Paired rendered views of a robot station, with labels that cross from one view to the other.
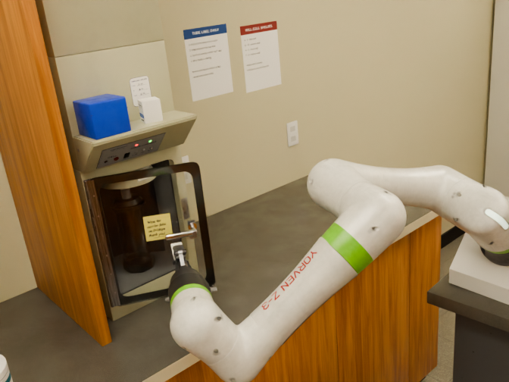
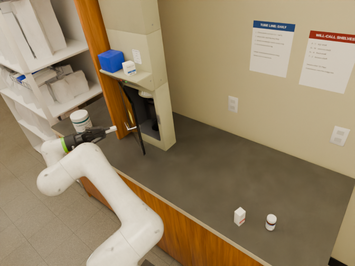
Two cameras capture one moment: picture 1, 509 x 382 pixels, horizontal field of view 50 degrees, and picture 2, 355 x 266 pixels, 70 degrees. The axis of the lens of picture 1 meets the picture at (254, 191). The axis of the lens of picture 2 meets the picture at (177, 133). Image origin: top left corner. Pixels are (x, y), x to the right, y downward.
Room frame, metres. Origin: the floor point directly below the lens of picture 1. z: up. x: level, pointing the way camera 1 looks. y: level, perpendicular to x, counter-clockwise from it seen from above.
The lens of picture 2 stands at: (1.51, -1.07, 2.09)
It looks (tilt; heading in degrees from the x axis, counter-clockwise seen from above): 38 degrees down; 83
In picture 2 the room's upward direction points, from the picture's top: 7 degrees counter-clockwise
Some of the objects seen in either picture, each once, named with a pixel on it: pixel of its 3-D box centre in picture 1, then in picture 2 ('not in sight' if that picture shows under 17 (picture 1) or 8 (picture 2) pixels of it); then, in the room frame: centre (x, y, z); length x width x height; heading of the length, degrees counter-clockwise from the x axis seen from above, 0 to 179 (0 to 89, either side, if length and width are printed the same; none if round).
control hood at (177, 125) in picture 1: (140, 142); (126, 79); (1.44, 0.30, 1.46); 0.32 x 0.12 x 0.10; 129
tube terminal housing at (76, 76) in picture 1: (117, 176); (152, 87); (1.58, 0.41, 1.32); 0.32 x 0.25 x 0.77; 129
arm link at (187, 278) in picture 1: (191, 295); (72, 142); (1.05, 0.16, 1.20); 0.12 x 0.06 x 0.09; 102
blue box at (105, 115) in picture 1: (101, 116); (111, 60); (1.38, 0.37, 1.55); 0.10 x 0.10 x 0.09; 39
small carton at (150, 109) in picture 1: (150, 110); (129, 68); (1.47, 0.26, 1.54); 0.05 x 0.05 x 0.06; 23
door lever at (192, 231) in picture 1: (181, 232); (129, 125); (1.40, 0.22, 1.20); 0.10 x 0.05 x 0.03; 102
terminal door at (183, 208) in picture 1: (155, 236); (131, 119); (1.41, 0.29, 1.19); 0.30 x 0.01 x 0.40; 102
